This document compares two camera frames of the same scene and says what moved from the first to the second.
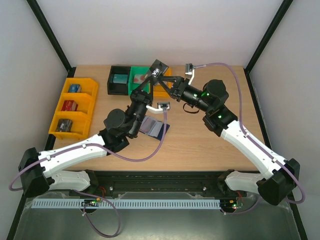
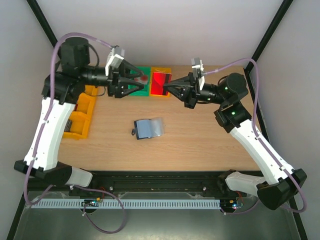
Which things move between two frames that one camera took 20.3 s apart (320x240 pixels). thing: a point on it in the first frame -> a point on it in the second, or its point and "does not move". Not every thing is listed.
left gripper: (137, 95) -> (115, 85)
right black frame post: (284, 7) does not move
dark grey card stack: (64, 125) does not move
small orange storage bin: (158, 91) -> (165, 70)
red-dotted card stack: (139, 78) does not move
